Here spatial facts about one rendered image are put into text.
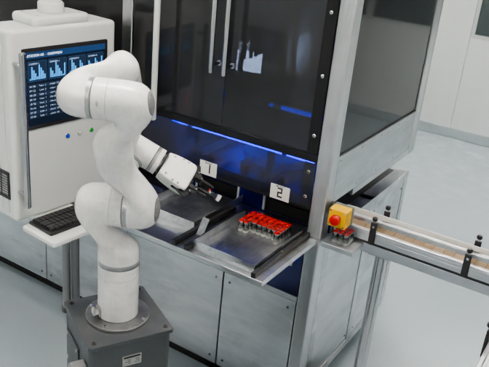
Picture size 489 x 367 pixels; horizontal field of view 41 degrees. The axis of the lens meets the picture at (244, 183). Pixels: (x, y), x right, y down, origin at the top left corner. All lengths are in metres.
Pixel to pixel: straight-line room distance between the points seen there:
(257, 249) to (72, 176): 0.87
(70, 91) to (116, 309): 0.70
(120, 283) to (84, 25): 1.15
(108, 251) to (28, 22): 1.04
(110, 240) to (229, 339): 1.24
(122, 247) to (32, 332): 1.65
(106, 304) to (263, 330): 1.04
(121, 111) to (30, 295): 2.32
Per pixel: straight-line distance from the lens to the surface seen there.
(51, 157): 2.73
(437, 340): 3.74
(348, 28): 2.29
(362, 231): 2.57
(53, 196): 2.80
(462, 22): 6.95
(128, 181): 1.75
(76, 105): 1.58
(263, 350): 2.92
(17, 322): 3.57
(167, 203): 2.71
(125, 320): 2.01
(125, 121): 1.58
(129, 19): 2.83
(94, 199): 1.84
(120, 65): 1.67
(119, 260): 1.90
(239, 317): 2.91
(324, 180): 2.44
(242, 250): 2.40
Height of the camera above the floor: 2.04
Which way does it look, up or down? 23 degrees down
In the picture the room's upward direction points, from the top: 6 degrees clockwise
